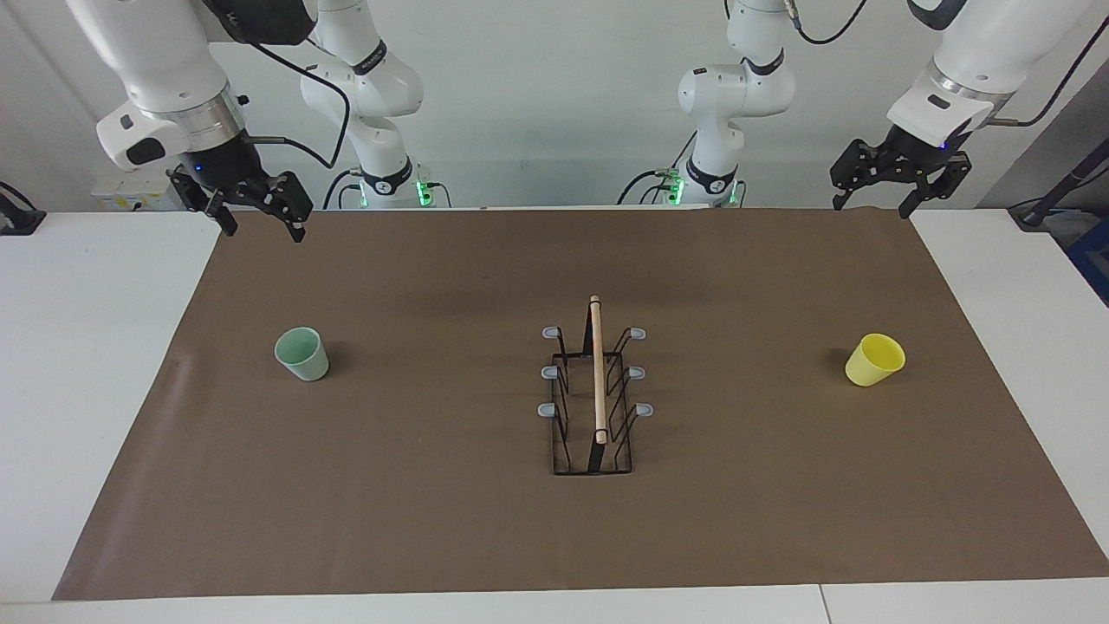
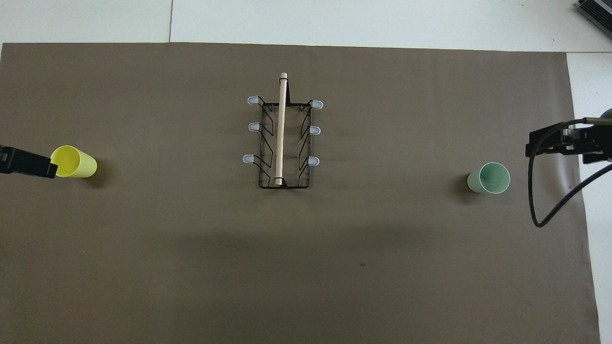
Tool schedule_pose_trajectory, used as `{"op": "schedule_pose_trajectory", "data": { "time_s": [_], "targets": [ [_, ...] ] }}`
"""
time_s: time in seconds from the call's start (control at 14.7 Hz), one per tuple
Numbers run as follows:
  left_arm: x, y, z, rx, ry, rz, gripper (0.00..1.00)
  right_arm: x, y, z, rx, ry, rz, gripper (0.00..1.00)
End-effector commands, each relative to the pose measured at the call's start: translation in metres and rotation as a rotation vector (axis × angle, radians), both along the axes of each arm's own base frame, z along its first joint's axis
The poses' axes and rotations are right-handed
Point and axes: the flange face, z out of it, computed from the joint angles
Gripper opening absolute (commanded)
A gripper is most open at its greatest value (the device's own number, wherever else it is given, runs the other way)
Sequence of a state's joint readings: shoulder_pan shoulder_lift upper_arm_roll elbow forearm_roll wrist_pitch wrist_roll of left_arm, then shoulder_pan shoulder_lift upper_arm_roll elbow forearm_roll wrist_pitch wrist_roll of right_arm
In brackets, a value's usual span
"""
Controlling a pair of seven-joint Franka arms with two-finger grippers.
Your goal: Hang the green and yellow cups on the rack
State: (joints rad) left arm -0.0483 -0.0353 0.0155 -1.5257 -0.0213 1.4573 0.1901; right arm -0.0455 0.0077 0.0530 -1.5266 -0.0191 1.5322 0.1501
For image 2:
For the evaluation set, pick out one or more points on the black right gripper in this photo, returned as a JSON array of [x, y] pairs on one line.
[[595, 148]]

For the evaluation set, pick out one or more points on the yellow plastic cup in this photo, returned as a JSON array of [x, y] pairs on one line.
[[83, 165]]

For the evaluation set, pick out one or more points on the green plastic cup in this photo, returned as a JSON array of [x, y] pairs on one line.
[[492, 177]]

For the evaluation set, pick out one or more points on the grey ribbed metal device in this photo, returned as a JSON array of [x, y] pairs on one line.
[[597, 9]]

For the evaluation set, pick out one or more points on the brown table mat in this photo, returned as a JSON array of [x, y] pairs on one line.
[[191, 263]]

